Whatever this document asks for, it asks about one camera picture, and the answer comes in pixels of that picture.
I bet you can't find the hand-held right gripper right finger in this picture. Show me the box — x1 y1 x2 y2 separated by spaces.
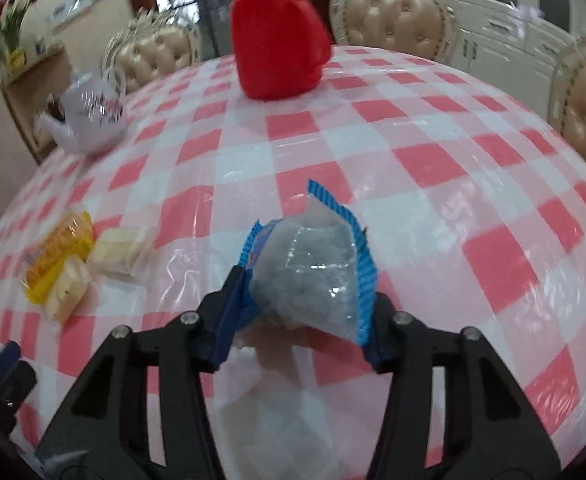
362 291 562 480

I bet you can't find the red thermos jug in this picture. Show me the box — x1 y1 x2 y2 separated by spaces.
229 0 332 100

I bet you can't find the blue clear snack packet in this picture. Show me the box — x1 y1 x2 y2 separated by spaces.
238 179 379 348

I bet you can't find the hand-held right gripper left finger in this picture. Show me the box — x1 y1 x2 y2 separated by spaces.
35 265 248 480

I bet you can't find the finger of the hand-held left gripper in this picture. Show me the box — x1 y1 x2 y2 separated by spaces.
0 341 40 423

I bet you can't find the pink checkered tablecloth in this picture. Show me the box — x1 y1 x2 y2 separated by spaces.
0 45 586 480

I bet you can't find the wooden corner shelf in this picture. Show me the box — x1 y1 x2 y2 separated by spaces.
0 47 74 163

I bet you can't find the yellow snack packet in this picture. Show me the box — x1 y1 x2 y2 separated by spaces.
20 210 96 306

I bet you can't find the clear long pastry packet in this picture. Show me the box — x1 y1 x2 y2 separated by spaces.
43 255 92 324

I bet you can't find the white floral teapot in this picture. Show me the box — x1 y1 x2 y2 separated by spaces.
38 72 127 157

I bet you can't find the small white pastry packet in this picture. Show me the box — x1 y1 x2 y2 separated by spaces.
89 226 155 279

